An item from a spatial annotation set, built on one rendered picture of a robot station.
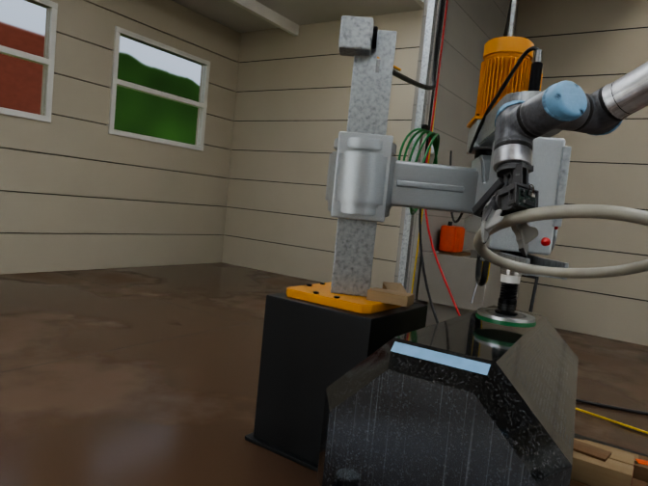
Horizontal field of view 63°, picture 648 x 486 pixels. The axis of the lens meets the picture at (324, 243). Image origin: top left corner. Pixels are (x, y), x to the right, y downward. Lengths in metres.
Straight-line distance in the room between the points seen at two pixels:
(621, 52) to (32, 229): 7.28
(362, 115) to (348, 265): 0.72
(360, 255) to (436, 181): 0.51
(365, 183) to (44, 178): 5.56
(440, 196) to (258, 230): 6.59
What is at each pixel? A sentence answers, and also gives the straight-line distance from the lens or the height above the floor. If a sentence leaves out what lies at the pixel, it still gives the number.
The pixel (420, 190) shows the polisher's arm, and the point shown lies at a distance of 2.60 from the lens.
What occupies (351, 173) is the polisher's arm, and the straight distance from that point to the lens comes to 2.50.
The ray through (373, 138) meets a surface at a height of 1.54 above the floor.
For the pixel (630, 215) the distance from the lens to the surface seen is 1.30.
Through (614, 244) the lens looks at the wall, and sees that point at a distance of 6.87.
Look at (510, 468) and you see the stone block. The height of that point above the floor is 0.55.
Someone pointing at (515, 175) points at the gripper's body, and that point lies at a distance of 1.33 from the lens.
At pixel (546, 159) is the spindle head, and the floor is 1.44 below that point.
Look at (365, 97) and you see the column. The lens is 2.61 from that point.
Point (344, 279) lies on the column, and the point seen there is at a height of 0.86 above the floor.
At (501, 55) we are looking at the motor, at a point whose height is 1.99.
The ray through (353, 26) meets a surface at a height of 2.02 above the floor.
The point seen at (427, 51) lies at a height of 2.57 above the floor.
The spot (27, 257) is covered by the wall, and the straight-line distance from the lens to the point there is 7.51.
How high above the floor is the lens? 1.21
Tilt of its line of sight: 4 degrees down
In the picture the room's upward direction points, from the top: 6 degrees clockwise
